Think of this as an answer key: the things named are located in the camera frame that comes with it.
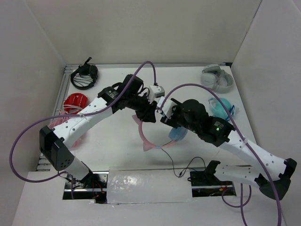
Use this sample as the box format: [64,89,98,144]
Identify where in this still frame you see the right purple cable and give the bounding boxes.
[157,83,283,226]

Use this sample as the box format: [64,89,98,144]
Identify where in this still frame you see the pink blue cat-ear headphones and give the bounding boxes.
[132,114,188,152]

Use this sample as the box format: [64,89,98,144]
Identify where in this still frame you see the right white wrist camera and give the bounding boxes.
[157,97,177,119]

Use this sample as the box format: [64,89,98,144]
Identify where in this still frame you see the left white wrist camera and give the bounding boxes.
[149,85,165,99]

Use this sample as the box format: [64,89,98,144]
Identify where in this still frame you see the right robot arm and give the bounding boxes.
[158,98,297,200]

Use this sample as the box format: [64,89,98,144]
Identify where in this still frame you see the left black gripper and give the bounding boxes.
[127,92,158,123]

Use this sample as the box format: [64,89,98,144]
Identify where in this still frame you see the teal headphones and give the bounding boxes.
[208,97,236,121]

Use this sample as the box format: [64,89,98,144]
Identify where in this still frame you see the red headphones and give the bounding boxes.
[63,93,88,114]

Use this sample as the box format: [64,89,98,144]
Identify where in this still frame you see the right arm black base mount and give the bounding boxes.
[187,171,236,198]

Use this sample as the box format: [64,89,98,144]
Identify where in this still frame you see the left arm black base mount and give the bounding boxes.
[61,171,109,204]

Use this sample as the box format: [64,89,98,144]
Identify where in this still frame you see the black headphones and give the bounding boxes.
[70,57,99,90]

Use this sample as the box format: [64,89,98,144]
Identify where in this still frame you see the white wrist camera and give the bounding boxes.
[157,97,177,119]
[149,85,165,99]

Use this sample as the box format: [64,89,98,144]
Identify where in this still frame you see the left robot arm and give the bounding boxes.
[40,74,165,188]

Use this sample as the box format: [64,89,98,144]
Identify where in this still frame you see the purple cable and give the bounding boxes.
[157,83,283,226]
[9,60,158,184]

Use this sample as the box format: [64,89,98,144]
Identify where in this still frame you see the shiny white tape sheet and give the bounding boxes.
[106,168,193,204]

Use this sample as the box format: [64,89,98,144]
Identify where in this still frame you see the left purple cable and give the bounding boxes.
[9,60,158,184]

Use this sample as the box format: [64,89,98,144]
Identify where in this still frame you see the white grey headphones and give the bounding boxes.
[201,64,234,93]

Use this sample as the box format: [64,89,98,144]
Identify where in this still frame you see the black headphone audio cable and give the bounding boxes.
[162,141,209,178]

